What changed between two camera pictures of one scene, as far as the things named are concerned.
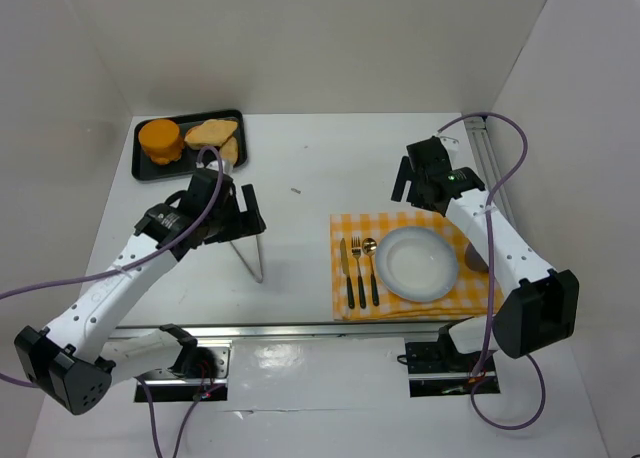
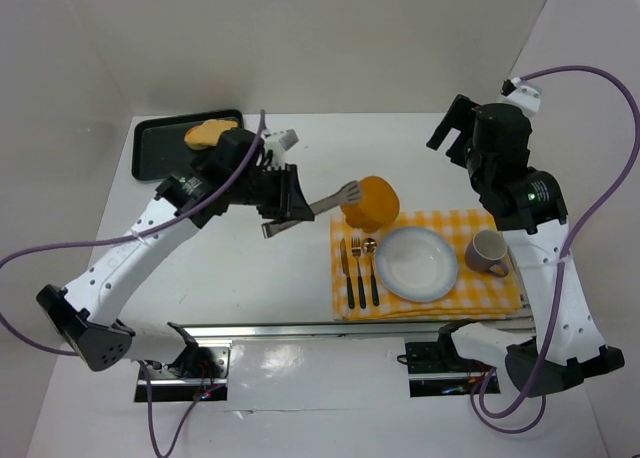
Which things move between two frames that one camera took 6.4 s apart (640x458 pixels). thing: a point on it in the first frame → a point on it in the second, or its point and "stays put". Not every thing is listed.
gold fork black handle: [356, 250] stays put
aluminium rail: [407, 328] stays put
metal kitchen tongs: [251, 250] → [347, 195]
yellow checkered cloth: [357, 292] stays put
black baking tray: [144, 168] stays put
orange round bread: [161, 140] → [377, 206]
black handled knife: [345, 268] stays put
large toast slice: [212, 133] stays put
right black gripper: [417, 179] → [458, 129]
